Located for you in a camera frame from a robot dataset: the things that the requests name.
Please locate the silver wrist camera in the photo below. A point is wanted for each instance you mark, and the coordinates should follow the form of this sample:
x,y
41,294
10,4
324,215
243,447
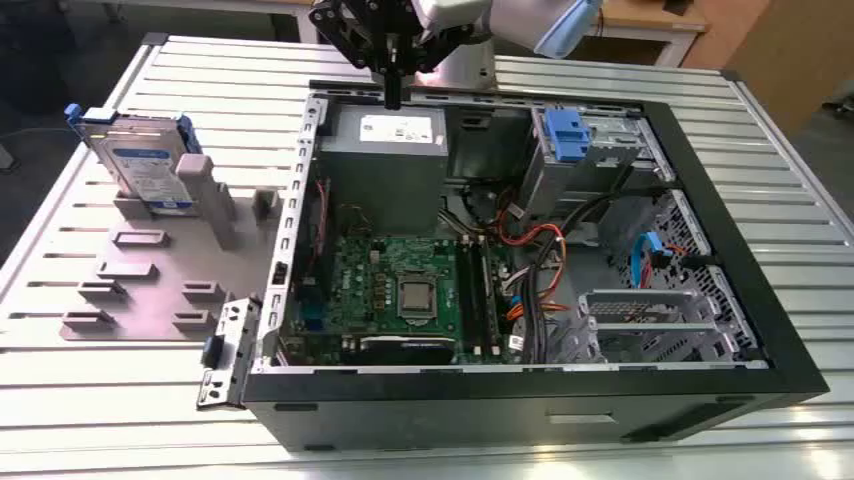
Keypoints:
x,y
433,15

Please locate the wooden desk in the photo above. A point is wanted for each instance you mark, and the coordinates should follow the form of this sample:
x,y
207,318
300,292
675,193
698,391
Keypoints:
x,y
667,20

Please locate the black graphics card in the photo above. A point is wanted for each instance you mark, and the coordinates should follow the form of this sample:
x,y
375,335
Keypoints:
x,y
400,350

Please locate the metal CPU socket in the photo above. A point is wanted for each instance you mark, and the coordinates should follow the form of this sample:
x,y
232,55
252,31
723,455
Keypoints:
x,y
417,274

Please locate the blue drive latch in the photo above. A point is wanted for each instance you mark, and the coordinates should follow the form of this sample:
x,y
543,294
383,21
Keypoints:
x,y
566,135

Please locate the black RAM slot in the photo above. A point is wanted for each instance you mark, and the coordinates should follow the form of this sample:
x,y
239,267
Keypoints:
x,y
492,300
472,295

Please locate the black open PC case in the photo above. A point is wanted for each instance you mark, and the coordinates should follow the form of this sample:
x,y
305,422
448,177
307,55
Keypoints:
x,y
467,415

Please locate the white desk frame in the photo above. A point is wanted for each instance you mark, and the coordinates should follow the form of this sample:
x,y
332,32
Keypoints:
x,y
307,25

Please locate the metal disk bay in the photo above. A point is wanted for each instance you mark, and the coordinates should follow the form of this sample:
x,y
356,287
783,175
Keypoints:
x,y
667,326

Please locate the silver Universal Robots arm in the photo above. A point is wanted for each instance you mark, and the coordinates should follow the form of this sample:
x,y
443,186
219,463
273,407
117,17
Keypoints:
x,y
467,65

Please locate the hard disk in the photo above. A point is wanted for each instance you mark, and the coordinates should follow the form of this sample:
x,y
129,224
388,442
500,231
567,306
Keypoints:
x,y
143,165

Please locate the metal optical drive cage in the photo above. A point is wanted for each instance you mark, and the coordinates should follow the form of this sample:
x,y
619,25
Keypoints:
x,y
580,185

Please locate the metal expansion slot bracket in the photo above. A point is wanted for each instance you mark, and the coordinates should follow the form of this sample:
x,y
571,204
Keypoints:
x,y
236,325

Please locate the silver CPU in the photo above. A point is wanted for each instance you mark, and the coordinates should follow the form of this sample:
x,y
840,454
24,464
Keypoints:
x,y
416,296

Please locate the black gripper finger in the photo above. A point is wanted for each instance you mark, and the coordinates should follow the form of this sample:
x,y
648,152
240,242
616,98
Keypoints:
x,y
340,35
447,50

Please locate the grey parts rack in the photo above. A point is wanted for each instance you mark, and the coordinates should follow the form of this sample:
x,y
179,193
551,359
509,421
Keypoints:
x,y
160,280

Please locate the wooden panel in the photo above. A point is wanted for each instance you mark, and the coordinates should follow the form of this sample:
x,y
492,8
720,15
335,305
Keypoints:
x,y
787,50

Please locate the grey power supply unit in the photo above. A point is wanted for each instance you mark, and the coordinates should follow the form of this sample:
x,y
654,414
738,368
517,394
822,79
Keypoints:
x,y
380,190

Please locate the green motherboard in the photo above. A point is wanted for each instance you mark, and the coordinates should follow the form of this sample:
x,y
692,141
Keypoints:
x,y
360,265

